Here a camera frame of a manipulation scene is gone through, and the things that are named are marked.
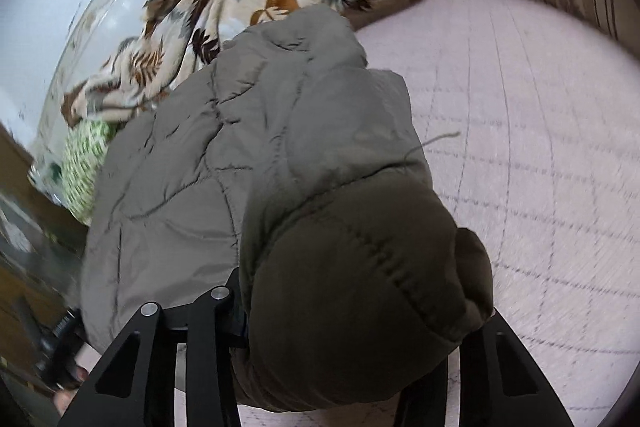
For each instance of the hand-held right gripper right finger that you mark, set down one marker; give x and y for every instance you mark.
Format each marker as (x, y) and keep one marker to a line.
(500, 357)

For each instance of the olive grey puffer jacket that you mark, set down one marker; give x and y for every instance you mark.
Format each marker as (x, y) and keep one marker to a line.
(300, 157)

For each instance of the wooden cabinet with glass door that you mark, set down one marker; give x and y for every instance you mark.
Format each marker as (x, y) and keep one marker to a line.
(20, 287)

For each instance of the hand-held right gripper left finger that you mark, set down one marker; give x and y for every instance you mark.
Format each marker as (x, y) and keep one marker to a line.
(210, 332)

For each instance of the clear plastic bag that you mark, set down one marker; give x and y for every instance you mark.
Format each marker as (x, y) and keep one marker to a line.
(47, 182)

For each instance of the green patterned pillow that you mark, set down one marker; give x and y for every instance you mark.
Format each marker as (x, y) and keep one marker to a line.
(85, 167)

